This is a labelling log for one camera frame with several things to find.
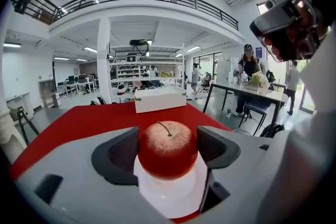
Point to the small bottle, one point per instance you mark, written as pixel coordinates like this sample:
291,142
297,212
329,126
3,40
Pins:
229,112

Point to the red apple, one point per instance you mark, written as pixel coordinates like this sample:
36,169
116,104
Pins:
168,149

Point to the blue wall sign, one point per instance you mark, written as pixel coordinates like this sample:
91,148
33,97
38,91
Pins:
258,52

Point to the white cardboard box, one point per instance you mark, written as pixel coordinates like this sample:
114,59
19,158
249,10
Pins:
160,101

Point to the wooden cabinet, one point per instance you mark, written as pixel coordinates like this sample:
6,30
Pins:
48,93

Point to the white shelf rack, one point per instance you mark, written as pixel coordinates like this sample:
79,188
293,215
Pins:
147,63

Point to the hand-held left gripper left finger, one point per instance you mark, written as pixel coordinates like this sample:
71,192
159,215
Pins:
78,178

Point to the white flower bouquet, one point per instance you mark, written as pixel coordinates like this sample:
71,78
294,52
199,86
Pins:
259,80

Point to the black headset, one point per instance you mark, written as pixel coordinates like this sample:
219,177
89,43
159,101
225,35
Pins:
139,44

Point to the row of office desks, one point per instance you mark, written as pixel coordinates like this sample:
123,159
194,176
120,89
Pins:
78,82

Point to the black frame chair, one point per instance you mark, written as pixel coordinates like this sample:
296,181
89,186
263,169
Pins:
256,108

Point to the black tripod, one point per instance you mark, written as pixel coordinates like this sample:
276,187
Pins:
23,120

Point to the grey table with black legs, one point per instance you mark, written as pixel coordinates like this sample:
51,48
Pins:
267,95

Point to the person's white shirt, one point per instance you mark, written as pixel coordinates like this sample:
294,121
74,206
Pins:
309,152

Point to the whiteboard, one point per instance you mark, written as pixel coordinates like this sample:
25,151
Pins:
224,70

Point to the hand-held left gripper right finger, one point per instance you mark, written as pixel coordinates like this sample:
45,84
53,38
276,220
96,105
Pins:
241,170

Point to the white plate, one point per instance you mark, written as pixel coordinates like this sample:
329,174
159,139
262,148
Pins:
170,194

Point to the red tablecloth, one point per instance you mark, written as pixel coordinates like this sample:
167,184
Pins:
86,120

